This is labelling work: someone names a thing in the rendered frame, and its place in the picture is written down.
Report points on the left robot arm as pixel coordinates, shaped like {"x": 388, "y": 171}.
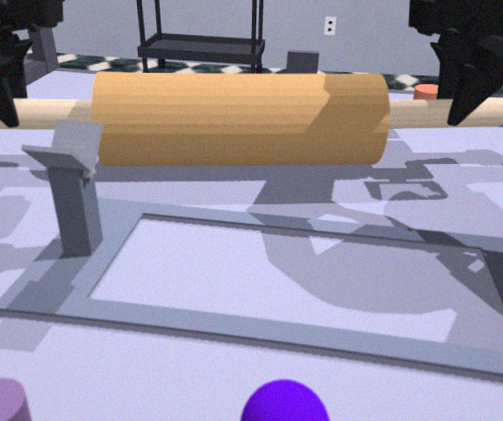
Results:
{"x": 432, "y": 16}

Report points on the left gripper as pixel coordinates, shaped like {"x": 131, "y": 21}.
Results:
{"x": 471, "y": 89}

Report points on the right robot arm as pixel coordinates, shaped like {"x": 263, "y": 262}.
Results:
{"x": 43, "y": 13}

